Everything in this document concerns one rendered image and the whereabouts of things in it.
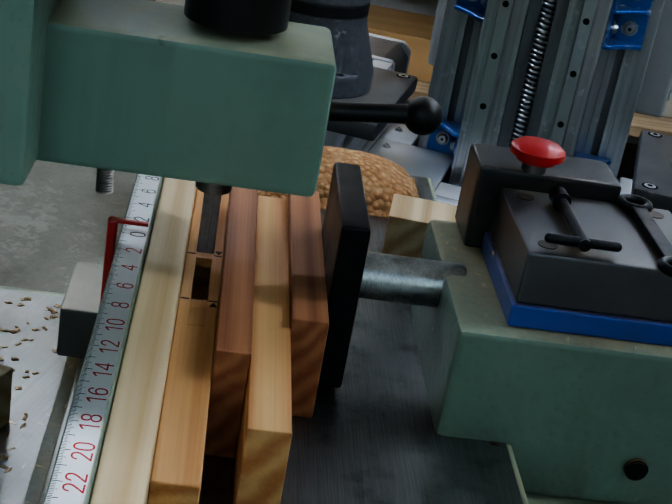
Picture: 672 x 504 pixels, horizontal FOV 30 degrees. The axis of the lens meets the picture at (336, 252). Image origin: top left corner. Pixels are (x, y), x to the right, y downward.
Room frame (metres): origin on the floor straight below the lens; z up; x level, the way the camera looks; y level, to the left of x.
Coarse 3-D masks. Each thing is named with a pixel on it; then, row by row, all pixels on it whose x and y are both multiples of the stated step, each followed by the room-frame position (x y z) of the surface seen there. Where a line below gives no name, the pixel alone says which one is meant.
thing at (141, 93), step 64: (64, 0) 0.60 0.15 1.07; (128, 0) 0.62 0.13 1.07; (64, 64) 0.56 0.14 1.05; (128, 64) 0.56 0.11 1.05; (192, 64) 0.56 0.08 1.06; (256, 64) 0.57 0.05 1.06; (320, 64) 0.57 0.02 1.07; (64, 128) 0.56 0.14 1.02; (128, 128) 0.56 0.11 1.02; (192, 128) 0.57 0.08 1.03; (256, 128) 0.57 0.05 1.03; (320, 128) 0.57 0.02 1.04
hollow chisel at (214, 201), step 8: (208, 200) 0.60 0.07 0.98; (216, 200) 0.60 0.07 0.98; (208, 208) 0.60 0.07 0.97; (216, 208) 0.60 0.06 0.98; (208, 216) 0.60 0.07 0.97; (216, 216) 0.60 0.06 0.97; (200, 224) 0.60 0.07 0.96; (208, 224) 0.60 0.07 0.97; (216, 224) 0.60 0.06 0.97; (200, 232) 0.60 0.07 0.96; (208, 232) 0.60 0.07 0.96; (200, 240) 0.60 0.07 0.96; (208, 240) 0.60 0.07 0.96; (200, 248) 0.60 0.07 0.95; (208, 248) 0.60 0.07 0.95
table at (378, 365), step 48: (432, 192) 0.88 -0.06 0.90; (384, 336) 0.63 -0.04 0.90; (384, 384) 0.58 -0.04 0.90; (336, 432) 0.52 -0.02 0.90; (384, 432) 0.53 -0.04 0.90; (432, 432) 0.54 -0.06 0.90; (288, 480) 0.48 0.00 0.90; (336, 480) 0.48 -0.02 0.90; (384, 480) 0.49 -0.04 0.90; (432, 480) 0.50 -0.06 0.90; (480, 480) 0.51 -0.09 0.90
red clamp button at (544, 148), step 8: (528, 136) 0.66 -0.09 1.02; (512, 144) 0.65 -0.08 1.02; (520, 144) 0.64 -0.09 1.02; (528, 144) 0.64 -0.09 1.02; (536, 144) 0.64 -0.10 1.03; (544, 144) 0.65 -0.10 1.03; (552, 144) 0.65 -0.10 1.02; (512, 152) 0.64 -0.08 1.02; (520, 152) 0.64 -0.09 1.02; (528, 152) 0.64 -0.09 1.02; (536, 152) 0.64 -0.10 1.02; (544, 152) 0.64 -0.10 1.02; (552, 152) 0.64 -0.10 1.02; (560, 152) 0.64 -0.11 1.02; (520, 160) 0.64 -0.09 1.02; (528, 160) 0.63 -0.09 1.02; (536, 160) 0.63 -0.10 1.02; (544, 160) 0.63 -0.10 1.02; (552, 160) 0.63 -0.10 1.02; (560, 160) 0.64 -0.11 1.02
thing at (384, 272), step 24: (336, 168) 0.63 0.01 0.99; (360, 168) 0.64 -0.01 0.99; (336, 192) 0.60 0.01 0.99; (360, 192) 0.60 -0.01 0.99; (336, 216) 0.59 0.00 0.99; (360, 216) 0.57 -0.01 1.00; (336, 240) 0.57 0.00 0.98; (360, 240) 0.56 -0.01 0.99; (336, 264) 0.56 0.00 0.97; (360, 264) 0.56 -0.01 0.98; (384, 264) 0.60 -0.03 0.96; (408, 264) 0.60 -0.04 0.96; (432, 264) 0.60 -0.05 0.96; (456, 264) 0.61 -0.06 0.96; (336, 288) 0.56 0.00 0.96; (360, 288) 0.59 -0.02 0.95; (384, 288) 0.59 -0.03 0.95; (408, 288) 0.59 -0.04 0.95; (432, 288) 0.60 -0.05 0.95; (336, 312) 0.56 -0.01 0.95; (336, 336) 0.56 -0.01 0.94; (336, 360) 0.56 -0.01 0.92; (336, 384) 0.56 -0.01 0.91
